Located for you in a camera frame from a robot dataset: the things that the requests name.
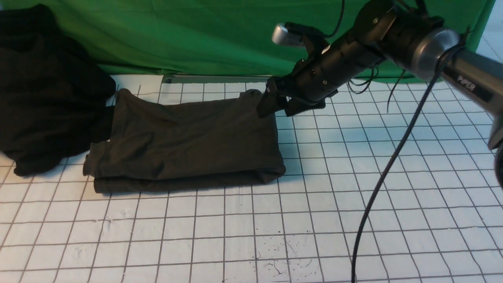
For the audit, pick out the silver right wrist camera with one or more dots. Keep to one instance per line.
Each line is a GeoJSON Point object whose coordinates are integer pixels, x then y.
{"type": "Point", "coordinates": [291, 34]}

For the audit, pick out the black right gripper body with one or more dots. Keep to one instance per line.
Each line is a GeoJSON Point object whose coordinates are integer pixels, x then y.
{"type": "Point", "coordinates": [327, 68]}

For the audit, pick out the black garment pile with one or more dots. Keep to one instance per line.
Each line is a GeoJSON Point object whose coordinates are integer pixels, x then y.
{"type": "Point", "coordinates": [52, 94]}

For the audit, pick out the white grid table cover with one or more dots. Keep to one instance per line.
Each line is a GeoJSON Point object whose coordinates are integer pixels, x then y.
{"type": "Point", "coordinates": [437, 219]}

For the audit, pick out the dark gray long-sleeve top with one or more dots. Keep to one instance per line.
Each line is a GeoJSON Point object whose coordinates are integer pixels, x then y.
{"type": "Point", "coordinates": [198, 145]}

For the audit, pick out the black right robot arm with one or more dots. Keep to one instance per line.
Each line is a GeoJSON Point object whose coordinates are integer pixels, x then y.
{"type": "Point", "coordinates": [385, 31]}

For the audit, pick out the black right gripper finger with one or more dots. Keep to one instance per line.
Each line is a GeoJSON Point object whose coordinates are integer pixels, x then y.
{"type": "Point", "coordinates": [270, 103]}

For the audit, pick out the green backdrop cloth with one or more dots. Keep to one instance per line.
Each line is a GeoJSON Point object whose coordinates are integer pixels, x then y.
{"type": "Point", "coordinates": [197, 37]}

